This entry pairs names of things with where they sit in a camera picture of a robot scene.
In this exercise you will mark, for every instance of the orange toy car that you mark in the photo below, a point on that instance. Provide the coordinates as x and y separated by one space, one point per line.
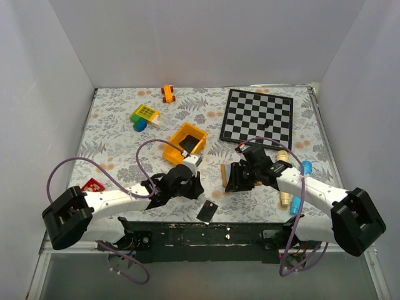
167 91

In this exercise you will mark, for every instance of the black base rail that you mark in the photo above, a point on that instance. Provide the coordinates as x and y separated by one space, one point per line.
161 242

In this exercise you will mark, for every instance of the blue toy microphone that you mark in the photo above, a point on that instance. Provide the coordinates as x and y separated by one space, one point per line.
296 201

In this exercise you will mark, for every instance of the floral table mat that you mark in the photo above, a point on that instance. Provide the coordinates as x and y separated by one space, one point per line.
113 153

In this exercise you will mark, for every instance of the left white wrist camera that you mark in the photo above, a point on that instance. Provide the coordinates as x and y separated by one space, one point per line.
192 162

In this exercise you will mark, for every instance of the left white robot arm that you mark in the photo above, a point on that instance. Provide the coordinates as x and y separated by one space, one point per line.
77 215

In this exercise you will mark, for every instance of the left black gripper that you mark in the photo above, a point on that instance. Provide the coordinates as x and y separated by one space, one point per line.
197 189

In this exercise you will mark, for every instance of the yellow plastic bin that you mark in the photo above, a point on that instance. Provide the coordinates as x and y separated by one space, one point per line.
173 155

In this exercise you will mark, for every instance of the tan leather card holder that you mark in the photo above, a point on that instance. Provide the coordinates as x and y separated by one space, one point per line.
226 173

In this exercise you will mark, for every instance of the yellow green toy block house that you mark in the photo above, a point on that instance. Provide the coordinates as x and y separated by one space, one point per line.
143 116

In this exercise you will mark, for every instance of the red toy block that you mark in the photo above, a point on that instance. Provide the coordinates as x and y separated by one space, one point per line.
93 185

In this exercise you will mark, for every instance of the dark credit card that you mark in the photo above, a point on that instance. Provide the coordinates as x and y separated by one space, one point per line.
207 212
189 143

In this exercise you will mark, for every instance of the beige toy microphone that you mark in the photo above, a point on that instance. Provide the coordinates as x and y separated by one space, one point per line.
285 198

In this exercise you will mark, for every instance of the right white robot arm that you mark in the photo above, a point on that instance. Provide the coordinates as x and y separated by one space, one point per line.
353 222

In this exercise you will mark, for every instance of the black white chessboard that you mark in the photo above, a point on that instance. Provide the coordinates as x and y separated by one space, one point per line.
245 115

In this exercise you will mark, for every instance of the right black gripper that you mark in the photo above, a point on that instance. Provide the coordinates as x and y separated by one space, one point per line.
235 183

